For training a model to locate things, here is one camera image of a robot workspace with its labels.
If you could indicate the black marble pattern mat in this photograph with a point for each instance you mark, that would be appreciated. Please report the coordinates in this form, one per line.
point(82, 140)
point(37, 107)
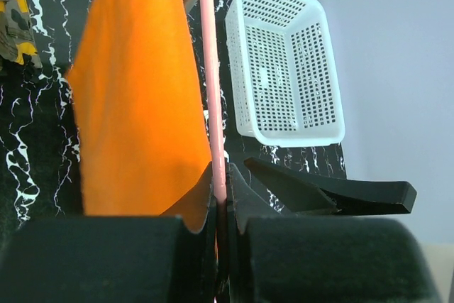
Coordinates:
point(40, 142)

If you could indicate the white plastic basket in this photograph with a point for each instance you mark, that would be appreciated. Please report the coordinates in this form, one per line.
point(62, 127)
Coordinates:
point(283, 73)

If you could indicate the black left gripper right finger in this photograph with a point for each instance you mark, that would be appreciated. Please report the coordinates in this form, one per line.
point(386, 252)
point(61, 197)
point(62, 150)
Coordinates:
point(281, 256)

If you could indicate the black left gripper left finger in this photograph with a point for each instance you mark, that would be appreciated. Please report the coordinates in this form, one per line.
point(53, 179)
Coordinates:
point(166, 258)

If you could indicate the orange trousers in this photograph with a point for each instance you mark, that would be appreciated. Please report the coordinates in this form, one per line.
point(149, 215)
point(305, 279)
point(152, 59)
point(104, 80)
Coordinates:
point(138, 108)

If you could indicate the camouflage yellow trousers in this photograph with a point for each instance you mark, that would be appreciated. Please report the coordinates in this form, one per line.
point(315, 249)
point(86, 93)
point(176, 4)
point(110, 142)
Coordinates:
point(18, 48)

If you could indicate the pink hanger with orange trousers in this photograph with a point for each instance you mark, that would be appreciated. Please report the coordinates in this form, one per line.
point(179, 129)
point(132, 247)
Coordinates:
point(213, 88)

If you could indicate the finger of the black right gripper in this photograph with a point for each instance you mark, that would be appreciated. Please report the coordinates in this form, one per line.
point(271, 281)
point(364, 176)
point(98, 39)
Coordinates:
point(310, 194)

